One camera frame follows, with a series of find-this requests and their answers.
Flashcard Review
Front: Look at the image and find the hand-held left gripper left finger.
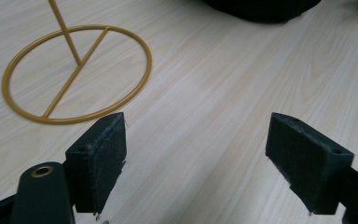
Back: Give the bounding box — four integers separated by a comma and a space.
64, 111, 128, 216

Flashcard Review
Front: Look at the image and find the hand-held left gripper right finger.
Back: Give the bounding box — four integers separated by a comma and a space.
265, 112, 355, 217

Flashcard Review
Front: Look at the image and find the black object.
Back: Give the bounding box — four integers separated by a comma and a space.
202, 0, 323, 24

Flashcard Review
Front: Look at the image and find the gold metal wire stand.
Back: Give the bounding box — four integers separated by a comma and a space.
1, 0, 153, 125

